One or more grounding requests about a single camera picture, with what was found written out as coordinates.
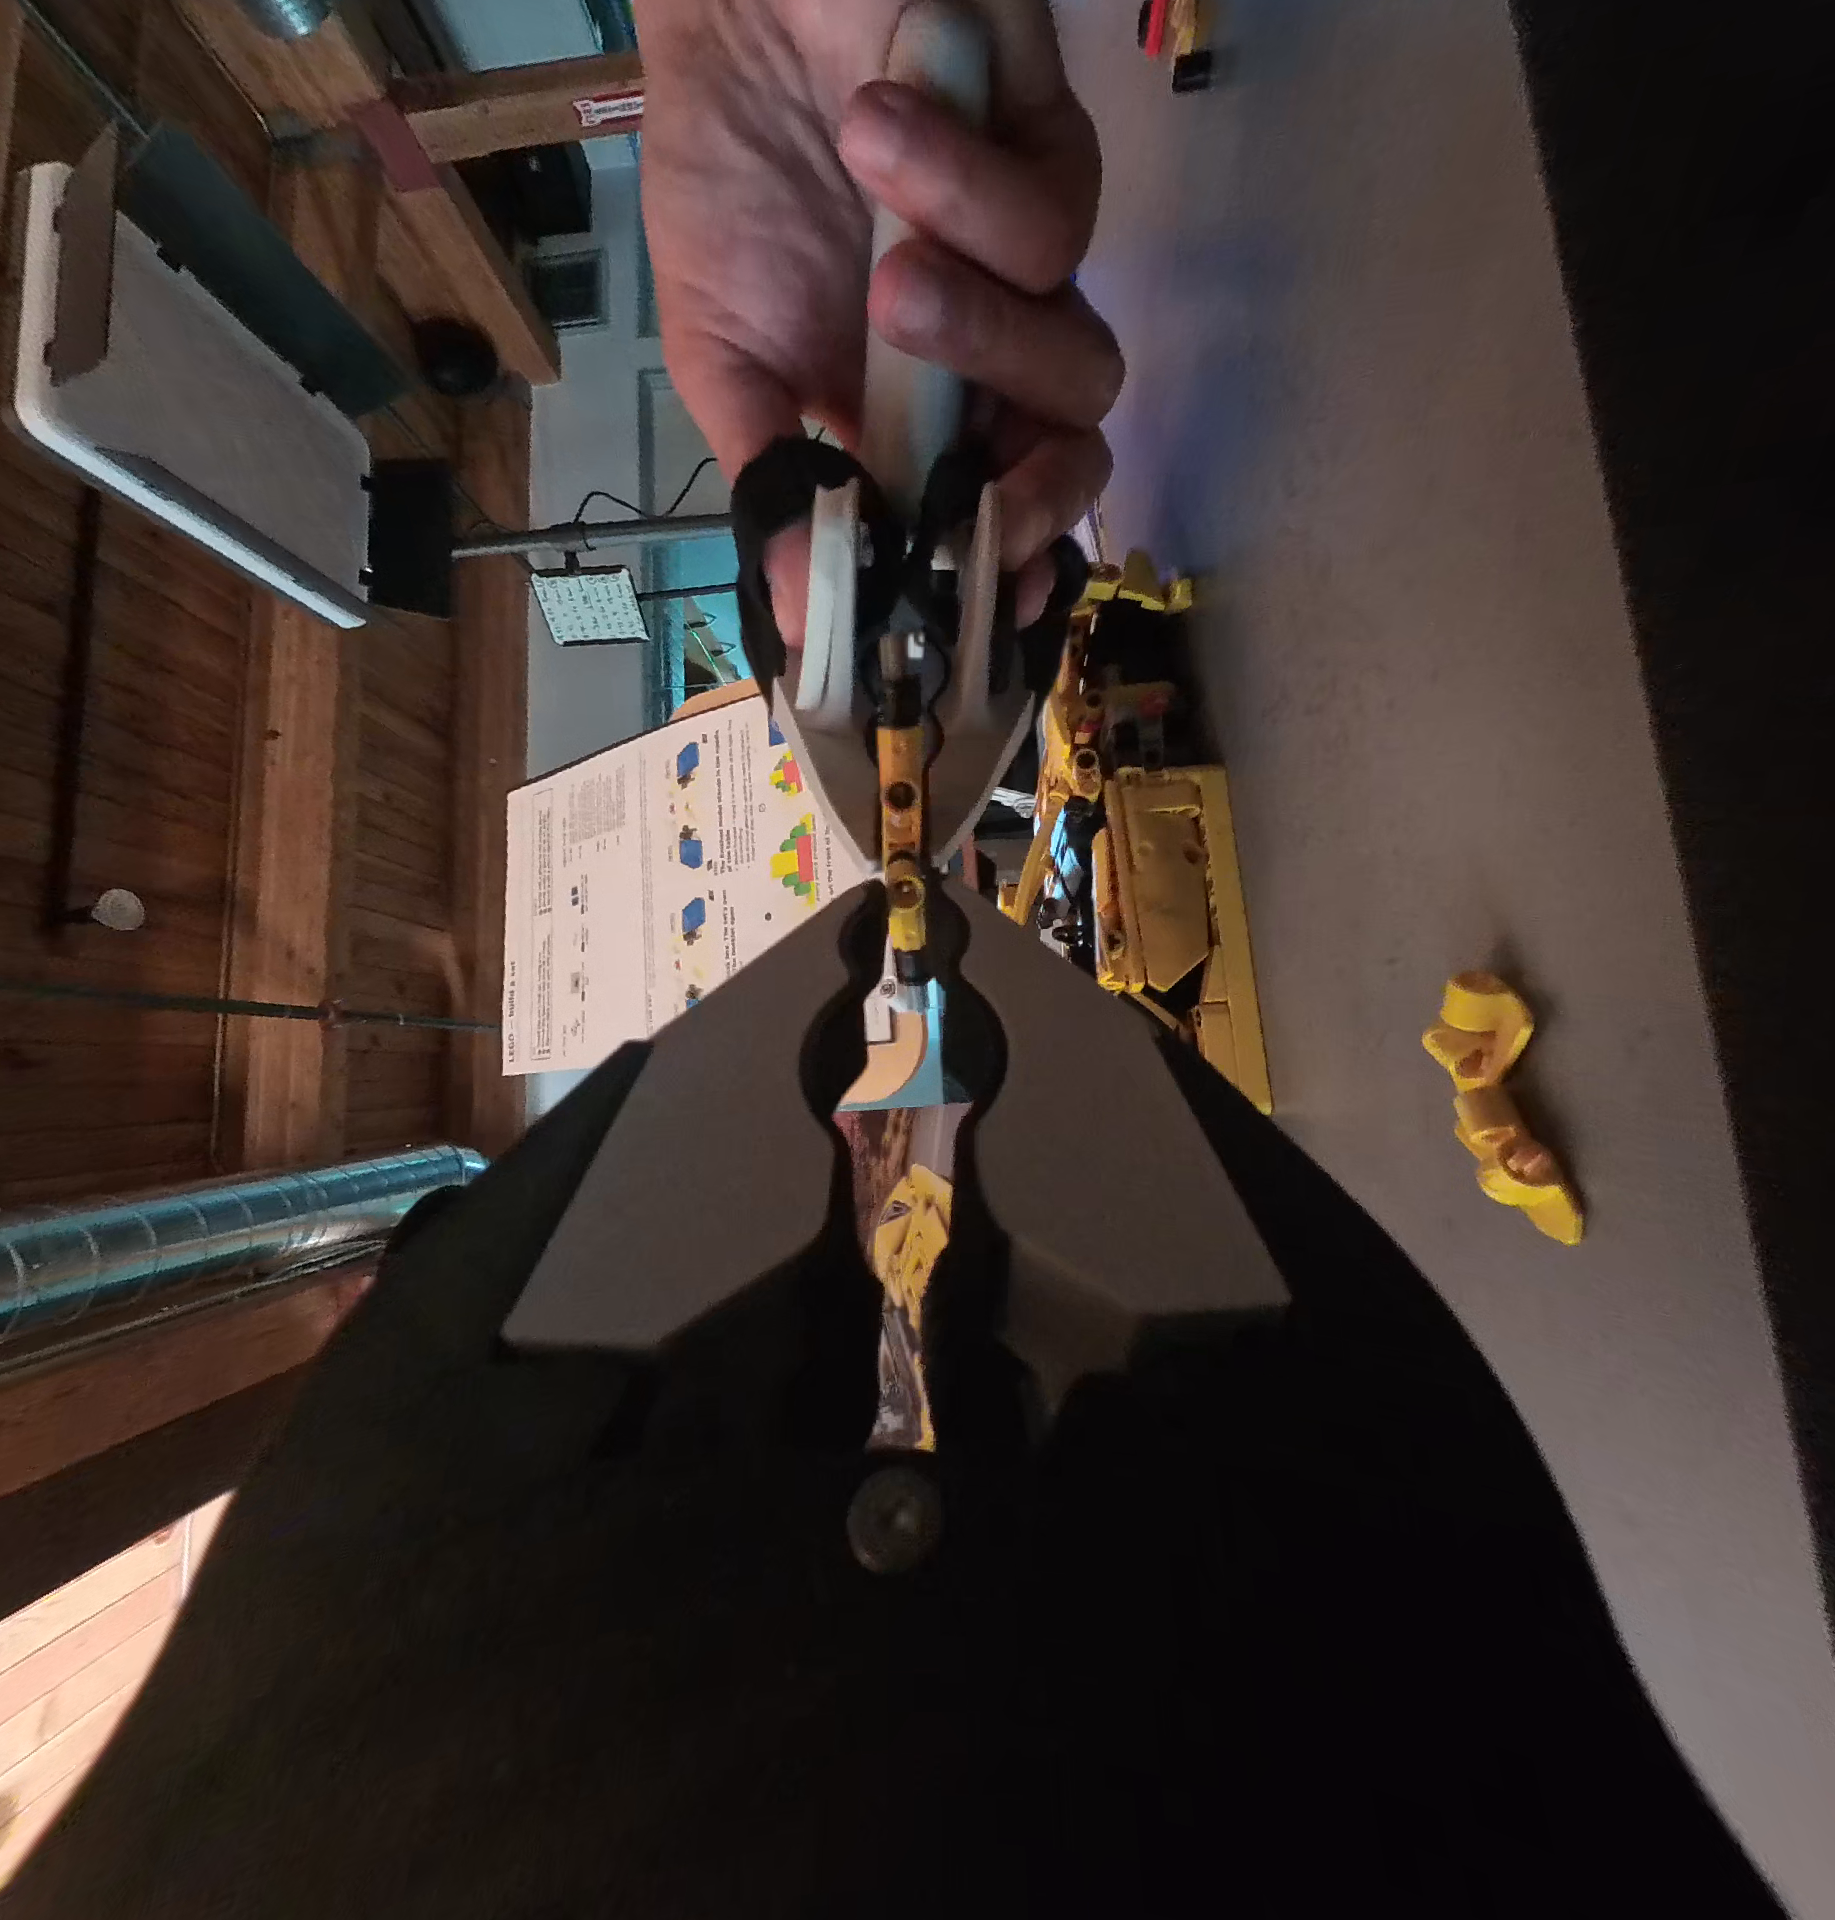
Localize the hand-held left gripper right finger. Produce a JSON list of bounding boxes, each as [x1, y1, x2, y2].
[[932, 873, 1294, 1378]]

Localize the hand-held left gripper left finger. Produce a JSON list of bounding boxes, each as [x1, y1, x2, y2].
[[500, 877, 885, 1365]]

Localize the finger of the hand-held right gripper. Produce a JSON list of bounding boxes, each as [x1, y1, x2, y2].
[[772, 681, 880, 871], [928, 666, 1041, 870]]

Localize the yellow beam with black pin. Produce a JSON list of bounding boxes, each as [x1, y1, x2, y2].
[[872, 629, 934, 859]]

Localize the yellow brick car model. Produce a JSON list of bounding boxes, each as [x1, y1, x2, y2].
[[996, 546, 1280, 1119]]

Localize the yellow angled connector piece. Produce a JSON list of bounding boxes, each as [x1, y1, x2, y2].
[[1422, 970, 1588, 1248]]

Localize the grey desk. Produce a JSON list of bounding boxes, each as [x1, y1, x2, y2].
[[993, 0, 1835, 1920]]

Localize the person's right hand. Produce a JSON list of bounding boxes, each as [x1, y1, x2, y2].
[[639, 0, 1129, 639]]

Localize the wooden document stand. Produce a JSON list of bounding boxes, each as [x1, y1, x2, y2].
[[522, 675, 941, 1119]]

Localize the car printed cardboard box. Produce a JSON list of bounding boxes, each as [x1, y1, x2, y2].
[[832, 1108, 967, 1456]]

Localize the laminated instruction sheet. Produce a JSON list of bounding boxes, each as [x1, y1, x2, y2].
[[501, 711, 880, 1083]]

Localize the hanging paper chart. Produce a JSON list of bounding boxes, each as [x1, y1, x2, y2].
[[529, 562, 650, 649]]

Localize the metal pole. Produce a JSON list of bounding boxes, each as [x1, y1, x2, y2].
[[448, 509, 740, 565]]

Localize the small red yellow brick piece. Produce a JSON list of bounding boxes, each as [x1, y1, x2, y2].
[[1133, 0, 1221, 94]]

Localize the black speaker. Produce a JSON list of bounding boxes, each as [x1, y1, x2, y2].
[[362, 457, 457, 617]]

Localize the white ceiling light panel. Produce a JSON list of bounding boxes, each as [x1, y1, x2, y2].
[[9, 163, 372, 629]]

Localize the black dome camera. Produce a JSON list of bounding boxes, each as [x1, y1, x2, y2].
[[414, 314, 500, 398]]

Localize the silver ventilation duct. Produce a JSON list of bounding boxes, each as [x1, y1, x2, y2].
[[0, 1143, 491, 1351]]

